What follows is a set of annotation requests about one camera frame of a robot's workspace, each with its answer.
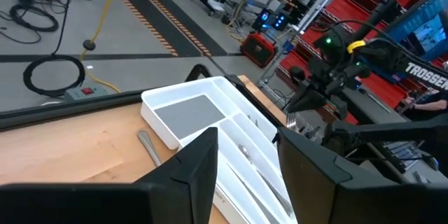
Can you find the wire shelf rack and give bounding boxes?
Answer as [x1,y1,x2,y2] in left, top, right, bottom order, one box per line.
[258,0,448,127]

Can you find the white cutlery tray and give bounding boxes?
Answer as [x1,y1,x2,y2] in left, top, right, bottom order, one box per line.
[140,75,298,224]

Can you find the yellow tape band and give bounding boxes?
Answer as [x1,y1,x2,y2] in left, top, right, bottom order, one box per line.
[346,40,367,55]

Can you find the yellow floor cable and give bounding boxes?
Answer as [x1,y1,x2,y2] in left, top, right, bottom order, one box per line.
[78,0,125,94]

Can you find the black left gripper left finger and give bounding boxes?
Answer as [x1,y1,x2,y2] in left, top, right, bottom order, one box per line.
[0,127,220,224]

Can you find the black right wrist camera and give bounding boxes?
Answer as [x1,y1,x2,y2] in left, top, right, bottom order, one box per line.
[313,24,354,64]

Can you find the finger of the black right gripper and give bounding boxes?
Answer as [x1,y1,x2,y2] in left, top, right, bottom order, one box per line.
[287,87,328,113]
[330,92,349,120]

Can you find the orange black hazard tape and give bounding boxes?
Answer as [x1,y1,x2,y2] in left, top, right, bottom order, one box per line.
[114,0,179,57]
[146,0,213,57]

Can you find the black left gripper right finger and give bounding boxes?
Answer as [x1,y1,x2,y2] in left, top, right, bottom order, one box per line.
[278,127,448,224]

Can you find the black coiled cable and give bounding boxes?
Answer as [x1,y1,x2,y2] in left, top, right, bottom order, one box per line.
[22,54,87,98]
[9,3,60,33]

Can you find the black workbench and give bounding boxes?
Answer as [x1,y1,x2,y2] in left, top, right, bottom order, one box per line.
[344,83,448,183]

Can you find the blue screen monitor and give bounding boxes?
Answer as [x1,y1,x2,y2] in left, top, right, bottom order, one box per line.
[384,0,448,62]

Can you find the black computer blue lights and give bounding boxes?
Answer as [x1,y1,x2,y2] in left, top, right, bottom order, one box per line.
[271,13,291,32]
[252,8,272,32]

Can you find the silver spoon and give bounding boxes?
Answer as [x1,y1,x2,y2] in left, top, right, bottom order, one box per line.
[244,153,294,217]
[239,144,294,217]

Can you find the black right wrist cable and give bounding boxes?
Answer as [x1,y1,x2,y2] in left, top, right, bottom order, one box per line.
[309,19,426,67]

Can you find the red black power station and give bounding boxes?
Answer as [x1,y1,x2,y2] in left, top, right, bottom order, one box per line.
[239,31,277,69]

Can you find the person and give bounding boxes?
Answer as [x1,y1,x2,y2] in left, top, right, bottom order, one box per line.
[404,89,448,122]

